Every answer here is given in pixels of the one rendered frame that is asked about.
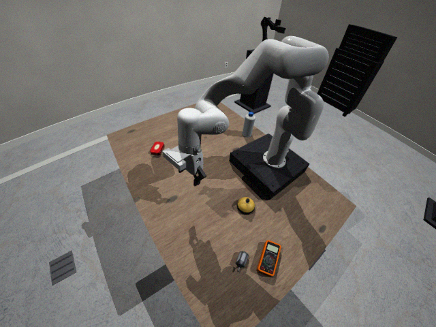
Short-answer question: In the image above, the yellow dome bell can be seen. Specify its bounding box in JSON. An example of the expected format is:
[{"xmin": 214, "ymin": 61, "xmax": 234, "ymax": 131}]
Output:
[{"xmin": 237, "ymin": 197, "xmax": 255, "ymax": 214}]

